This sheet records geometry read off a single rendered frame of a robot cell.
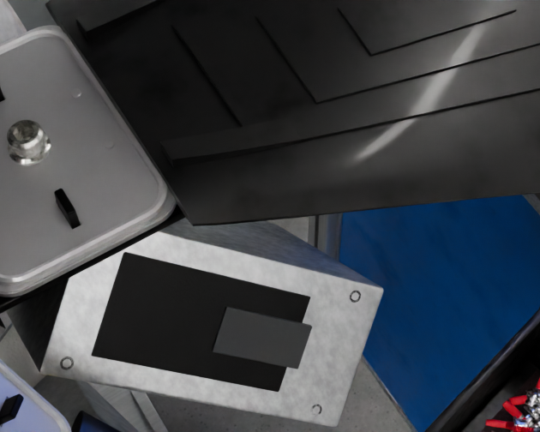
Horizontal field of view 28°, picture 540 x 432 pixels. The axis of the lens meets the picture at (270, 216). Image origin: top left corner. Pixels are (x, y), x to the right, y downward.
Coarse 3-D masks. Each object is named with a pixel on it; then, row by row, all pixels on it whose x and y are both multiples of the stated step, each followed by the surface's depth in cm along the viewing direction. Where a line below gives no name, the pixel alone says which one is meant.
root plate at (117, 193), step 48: (0, 48) 36; (48, 48) 36; (48, 96) 35; (96, 96) 35; (0, 144) 34; (96, 144) 34; (0, 192) 33; (48, 192) 33; (96, 192) 33; (144, 192) 33; (0, 240) 32; (48, 240) 32; (96, 240) 32; (0, 288) 32
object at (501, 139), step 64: (64, 0) 37; (128, 0) 36; (192, 0) 36; (256, 0) 36; (320, 0) 36; (384, 0) 36; (448, 0) 36; (512, 0) 37; (128, 64) 35; (192, 64) 35; (256, 64) 35; (320, 64) 35; (384, 64) 35; (448, 64) 35; (512, 64) 36; (192, 128) 34; (256, 128) 34; (320, 128) 34; (384, 128) 34; (448, 128) 35; (512, 128) 35; (192, 192) 33; (256, 192) 33; (320, 192) 33; (384, 192) 34; (448, 192) 34; (512, 192) 35
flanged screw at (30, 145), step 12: (24, 120) 34; (12, 132) 33; (24, 132) 34; (36, 132) 33; (12, 144) 33; (24, 144) 33; (36, 144) 33; (48, 144) 34; (12, 156) 34; (24, 156) 33; (36, 156) 34
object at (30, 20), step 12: (12, 0) 127; (24, 0) 128; (36, 0) 129; (48, 0) 130; (24, 12) 130; (36, 12) 131; (48, 12) 132; (24, 24) 131; (36, 24) 132; (48, 24) 134
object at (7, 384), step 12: (0, 360) 39; (0, 372) 39; (12, 372) 39; (0, 384) 38; (12, 384) 39; (24, 384) 39; (0, 396) 38; (12, 396) 39; (24, 396) 39; (36, 396) 39; (0, 408) 38; (24, 408) 39; (36, 408) 39; (48, 408) 40; (12, 420) 38; (24, 420) 39; (36, 420) 39; (48, 420) 40; (60, 420) 40
